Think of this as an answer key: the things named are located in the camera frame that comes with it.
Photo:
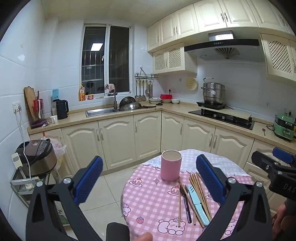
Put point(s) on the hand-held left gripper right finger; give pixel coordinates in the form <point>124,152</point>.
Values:
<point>209,180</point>

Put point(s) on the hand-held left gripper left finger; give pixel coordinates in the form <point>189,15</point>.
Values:
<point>89,180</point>

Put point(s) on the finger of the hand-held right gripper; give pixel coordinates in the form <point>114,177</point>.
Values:
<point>283,155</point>
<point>261,160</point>

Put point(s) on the bundle of wooden chopsticks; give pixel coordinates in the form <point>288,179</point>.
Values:
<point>201,197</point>

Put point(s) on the pink cup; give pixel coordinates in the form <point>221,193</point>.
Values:
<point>171,166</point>

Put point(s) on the wooden chopstick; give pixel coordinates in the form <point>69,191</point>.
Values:
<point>179,208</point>

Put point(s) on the person's right hand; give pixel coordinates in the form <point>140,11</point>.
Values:
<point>284,222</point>

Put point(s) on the person's left hand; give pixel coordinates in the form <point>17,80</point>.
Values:
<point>144,237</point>

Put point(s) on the green electric cooker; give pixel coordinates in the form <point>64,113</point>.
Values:
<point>283,127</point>

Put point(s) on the white plastic bag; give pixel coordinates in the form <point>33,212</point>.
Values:
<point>59,148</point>

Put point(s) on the cream lower cabinets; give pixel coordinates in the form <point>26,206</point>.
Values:
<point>118,139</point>

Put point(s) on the cream cabinets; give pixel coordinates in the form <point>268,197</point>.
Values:
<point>185,25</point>
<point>118,139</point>

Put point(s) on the brown rice cooker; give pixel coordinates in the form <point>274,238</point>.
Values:
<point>39,157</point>

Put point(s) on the black gas stove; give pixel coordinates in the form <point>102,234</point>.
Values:
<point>222,118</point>

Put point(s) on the pink checked tablecloth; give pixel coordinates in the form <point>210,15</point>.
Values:
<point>150,197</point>

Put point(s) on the glass shelf cart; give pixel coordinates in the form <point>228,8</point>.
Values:
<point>23,185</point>

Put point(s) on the steel sink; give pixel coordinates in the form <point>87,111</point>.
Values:
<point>99,112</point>

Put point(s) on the small white cup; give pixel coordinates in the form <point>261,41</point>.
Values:
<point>54,119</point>

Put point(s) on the black induction cooker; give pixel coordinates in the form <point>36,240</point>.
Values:
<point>211,105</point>

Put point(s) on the black electric kettle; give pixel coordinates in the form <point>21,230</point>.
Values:
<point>62,110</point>

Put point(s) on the purple tray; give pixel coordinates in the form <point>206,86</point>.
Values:
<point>37,124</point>

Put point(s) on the steel faucet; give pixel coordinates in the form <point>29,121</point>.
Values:
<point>115,102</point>

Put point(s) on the steel steamer pot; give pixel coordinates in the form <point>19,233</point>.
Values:
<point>212,92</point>

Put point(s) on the small red container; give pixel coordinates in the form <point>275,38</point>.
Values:
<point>90,96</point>

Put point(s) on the steel bowl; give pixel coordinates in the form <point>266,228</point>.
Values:
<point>131,106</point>

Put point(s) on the orange dish soap bottle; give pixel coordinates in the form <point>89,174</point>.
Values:
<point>82,93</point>

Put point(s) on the steel colander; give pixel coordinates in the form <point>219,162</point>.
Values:
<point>127,100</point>

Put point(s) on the red utensil holder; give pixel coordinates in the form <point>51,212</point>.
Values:
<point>36,106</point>

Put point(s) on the light blue box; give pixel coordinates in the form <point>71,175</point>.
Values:
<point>55,94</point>

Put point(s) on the red pot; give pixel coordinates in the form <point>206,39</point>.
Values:
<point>166,96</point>

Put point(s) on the dark frying pan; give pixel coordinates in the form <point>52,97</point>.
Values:
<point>149,106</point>

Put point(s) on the pink cloth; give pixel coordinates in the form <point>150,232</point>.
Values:
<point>111,87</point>

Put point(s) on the wooden cutting board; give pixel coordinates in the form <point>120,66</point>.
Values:
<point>30,102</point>

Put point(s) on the round yellow plate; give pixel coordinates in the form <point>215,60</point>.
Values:
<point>192,83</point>

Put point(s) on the cream lattice door cabinet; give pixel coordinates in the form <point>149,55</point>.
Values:
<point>278,55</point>
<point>174,58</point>

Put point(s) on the sliding window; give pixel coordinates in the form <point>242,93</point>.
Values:
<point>118,58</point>

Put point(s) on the cream upper cabinets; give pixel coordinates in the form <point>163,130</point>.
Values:
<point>185,25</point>

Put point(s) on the wall utensil rack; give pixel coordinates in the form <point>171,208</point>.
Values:
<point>143,75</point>

